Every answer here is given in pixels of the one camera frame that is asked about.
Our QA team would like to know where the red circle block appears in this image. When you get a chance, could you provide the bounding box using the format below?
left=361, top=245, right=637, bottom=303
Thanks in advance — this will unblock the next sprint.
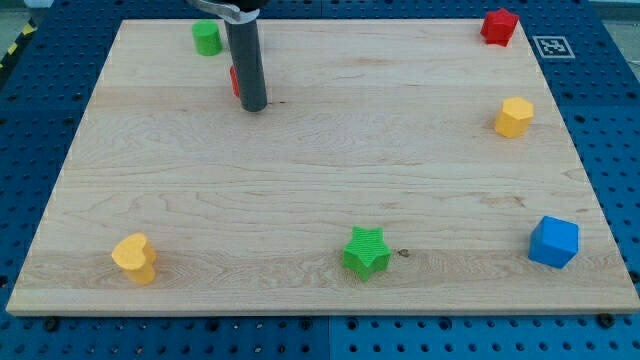
left=229, top=65, right=240, bottom=98

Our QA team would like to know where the light wooden board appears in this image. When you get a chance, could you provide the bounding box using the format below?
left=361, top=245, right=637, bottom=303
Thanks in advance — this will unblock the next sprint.
left=7, top=19, right=639, bottom=317

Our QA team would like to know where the green star block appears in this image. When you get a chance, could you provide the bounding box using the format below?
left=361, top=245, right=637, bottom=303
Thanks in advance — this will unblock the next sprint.
left=342, top=226, right=392, bottom=282

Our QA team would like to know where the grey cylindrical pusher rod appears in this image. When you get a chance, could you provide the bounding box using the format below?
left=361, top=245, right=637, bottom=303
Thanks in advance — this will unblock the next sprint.
left=225, top=9, right=267, bottom=112

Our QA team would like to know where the green cylinder block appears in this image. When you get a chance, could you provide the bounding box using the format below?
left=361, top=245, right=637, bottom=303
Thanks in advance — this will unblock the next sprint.
left=191, top=20, right=223, bottom=56

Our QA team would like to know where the yellow hexagon block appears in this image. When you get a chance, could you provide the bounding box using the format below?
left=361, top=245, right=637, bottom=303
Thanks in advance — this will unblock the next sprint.
left=494, top=97, right=534, bottom=138

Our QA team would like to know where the yellow heart block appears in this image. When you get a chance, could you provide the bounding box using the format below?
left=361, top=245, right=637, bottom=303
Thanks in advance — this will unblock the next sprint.
left=111, top=233, right=157, bottom=285

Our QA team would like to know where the red pentagon block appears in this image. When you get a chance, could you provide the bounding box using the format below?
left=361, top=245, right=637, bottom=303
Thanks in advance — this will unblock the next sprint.
left=480, top=8, right=519, bottom=47

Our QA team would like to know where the blue cube block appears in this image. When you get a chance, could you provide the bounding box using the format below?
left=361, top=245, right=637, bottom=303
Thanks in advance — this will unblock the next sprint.
left=528, top=216, right=580, bottom=269

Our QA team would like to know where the white fiducial marker tag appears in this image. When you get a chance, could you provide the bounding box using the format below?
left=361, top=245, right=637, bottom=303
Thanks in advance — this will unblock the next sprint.
left=532, top=35, right=575, bottom=59

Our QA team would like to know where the grey cable tie strap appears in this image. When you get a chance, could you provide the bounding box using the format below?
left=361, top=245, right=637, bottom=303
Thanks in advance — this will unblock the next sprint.
left=185, top=0, right=261, bottom=25

